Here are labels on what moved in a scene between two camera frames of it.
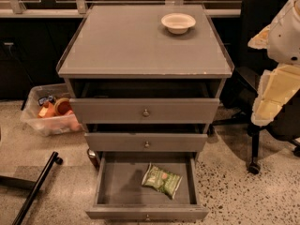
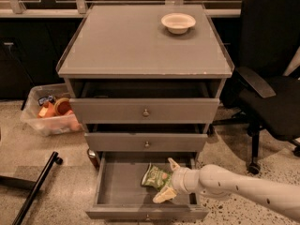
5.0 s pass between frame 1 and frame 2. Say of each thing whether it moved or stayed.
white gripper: moved
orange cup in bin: stayed
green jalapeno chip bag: stayed
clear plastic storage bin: stayed
